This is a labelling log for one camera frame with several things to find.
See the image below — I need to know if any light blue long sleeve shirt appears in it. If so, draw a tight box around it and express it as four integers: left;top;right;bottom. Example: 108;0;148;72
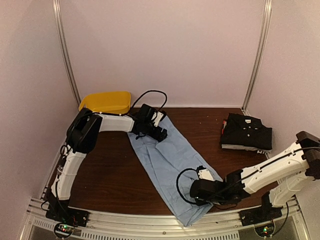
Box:
128;117;222;227

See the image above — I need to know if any yellow plastic basket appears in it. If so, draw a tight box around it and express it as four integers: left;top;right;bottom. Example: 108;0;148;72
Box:
78;91;131;115

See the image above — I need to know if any grey shirt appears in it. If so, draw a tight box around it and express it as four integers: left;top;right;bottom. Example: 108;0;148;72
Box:
221;144;272;153

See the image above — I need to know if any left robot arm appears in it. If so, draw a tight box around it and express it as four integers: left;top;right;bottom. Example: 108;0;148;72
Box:
47;104;168;222

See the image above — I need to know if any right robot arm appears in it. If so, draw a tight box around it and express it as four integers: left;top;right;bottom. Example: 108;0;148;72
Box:
189;131;320;221

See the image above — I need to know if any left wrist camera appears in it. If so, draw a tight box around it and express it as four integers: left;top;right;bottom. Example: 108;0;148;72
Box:
151;110;167;127

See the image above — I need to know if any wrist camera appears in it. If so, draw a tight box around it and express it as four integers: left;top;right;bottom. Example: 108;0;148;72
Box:
151;110;167;127
196;165;214;182

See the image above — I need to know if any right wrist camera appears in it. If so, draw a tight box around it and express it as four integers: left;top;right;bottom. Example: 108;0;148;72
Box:
196;165;214;182

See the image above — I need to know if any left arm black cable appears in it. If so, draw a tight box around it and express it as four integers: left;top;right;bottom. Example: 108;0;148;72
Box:
129;89;168;116

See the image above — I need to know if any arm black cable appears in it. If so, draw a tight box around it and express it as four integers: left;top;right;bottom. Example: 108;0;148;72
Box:
129;89;168;116
176;167;200;205

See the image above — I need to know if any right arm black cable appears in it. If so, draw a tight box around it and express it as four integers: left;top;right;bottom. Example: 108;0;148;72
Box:
176;167;200;205

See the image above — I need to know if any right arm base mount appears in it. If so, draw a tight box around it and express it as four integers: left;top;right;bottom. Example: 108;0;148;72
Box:
239;206;283;227

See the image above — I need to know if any aluminium front rail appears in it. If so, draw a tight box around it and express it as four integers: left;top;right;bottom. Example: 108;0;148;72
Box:
18;200;310;240

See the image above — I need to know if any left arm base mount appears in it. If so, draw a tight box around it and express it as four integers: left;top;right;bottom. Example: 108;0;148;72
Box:
45;206;89;227

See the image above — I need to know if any right aluminium frame post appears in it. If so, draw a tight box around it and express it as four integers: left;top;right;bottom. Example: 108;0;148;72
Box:
241;0;273;115

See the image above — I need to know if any aluminium frame post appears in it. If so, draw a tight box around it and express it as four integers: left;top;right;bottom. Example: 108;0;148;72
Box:
241;0;273;115
52;0;81;106

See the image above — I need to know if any left aluminium frame post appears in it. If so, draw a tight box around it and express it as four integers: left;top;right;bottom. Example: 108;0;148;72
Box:
52;0;81;106

